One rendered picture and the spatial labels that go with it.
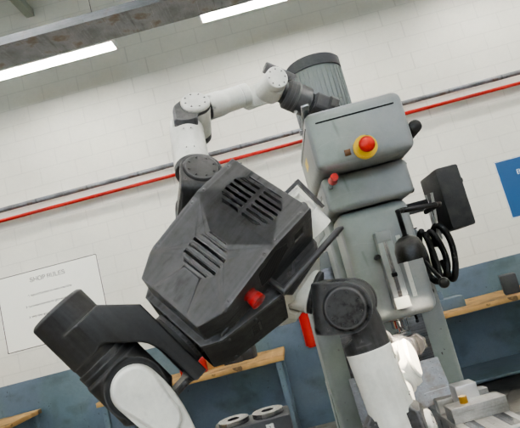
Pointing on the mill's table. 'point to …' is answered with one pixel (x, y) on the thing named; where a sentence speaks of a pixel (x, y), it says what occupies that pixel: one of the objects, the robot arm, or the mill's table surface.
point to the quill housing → (362, 234)
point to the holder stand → (260, 419)
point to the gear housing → (365, 188)
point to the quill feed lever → (438, 275)
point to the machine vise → (477, 419)
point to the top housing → (319, 172)
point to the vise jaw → (477, 408)
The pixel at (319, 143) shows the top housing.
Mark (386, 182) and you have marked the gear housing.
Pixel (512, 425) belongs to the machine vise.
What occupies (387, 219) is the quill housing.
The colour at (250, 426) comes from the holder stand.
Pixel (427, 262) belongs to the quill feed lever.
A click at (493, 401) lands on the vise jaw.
